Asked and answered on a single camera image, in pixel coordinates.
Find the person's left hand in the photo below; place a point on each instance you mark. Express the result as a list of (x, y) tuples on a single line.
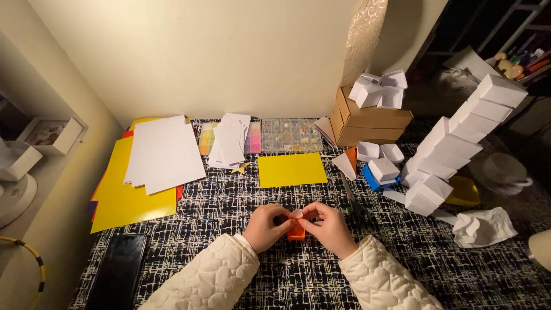
[(260, 230)]

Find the person's right hand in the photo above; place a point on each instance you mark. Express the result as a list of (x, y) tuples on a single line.
[(333, 234)]

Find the black white patterned tablecloth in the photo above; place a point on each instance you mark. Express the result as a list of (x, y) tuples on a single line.
[(301, 275)]

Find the yellow paper star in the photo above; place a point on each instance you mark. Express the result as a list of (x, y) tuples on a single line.
[(240, 168)]

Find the blue paper box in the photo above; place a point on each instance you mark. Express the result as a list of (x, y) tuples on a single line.
[(372, 181)]

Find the small yellow paper sheet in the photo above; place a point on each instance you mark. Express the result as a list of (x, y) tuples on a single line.
[(292, 169)]

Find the orange and white folded paper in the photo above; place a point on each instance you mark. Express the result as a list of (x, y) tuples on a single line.
[(345, 165)]

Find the white paper strip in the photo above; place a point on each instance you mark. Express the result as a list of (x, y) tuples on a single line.
[(394, 196), (444, 216)]

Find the white paper box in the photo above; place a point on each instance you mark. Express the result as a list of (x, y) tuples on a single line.
[(394, 79), (392, 153), (383, 169), (366, 94), (368, 150), (391, 98), (371, 78)]

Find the stack of small white papers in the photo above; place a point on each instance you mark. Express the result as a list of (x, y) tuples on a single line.
[(230, 140)]

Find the clear compartment organizer box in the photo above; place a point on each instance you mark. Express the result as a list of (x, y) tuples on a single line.
[(292, 135)]

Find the brown cardboard box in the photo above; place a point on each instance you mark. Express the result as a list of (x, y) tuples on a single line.
[(374, 116), (370, 135)]

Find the white folded paper sheets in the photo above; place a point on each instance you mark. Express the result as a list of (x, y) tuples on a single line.
[(325, 129)]

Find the colourful bead organizer box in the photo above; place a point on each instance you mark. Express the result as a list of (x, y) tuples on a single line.
[(205, 138)]

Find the stack of white paper sheets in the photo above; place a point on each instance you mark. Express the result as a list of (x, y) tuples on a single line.
[(165, 153)]

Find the large yellow paper sheet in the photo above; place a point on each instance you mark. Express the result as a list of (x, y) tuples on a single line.
[(129, 202)]

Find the tower of white paper cubes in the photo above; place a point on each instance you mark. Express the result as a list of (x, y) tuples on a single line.
[(447, 150)]

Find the crumpled white paper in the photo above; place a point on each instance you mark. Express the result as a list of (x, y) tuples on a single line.
[(482, 227)]

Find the black smartphone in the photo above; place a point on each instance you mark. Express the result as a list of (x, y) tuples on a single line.
[(117, 271)]

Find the white cup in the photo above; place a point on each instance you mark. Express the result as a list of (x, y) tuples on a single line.
[(503, 168)]

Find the cream patterned curtain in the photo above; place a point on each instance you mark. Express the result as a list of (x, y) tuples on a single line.
[(363, 41)]

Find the cream round object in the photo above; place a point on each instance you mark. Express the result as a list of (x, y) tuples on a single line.
[(541, 252)]

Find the white paper bag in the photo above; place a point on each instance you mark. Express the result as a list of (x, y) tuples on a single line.
[(471, 64)]

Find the white tray box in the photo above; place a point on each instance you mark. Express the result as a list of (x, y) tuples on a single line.
[(51, 135)]

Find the white round appliance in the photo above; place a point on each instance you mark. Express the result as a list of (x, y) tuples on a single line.
[(15, 200)]

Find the white cube box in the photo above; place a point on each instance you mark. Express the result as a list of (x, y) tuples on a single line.
[(19, 161)]

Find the dark shelf rack with items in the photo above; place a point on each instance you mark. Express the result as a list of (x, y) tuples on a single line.
[(508, 38)]

